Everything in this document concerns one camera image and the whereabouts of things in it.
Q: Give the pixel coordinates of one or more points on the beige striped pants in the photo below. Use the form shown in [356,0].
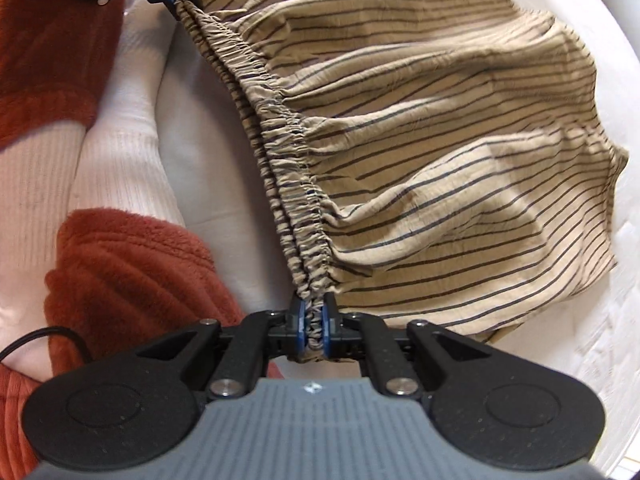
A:
[425,160]

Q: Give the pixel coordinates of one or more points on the person's orange fleece pants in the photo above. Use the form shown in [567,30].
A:
[125,270]

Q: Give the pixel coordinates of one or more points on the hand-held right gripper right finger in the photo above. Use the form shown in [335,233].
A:
[328,327]

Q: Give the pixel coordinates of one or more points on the person's white ribbed sock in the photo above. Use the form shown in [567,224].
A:
[35,185]
[125,135]

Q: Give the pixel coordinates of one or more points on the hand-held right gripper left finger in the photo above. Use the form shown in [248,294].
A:
[300,327]

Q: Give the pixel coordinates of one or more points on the bed with white sheet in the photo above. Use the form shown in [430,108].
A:
[575,360]

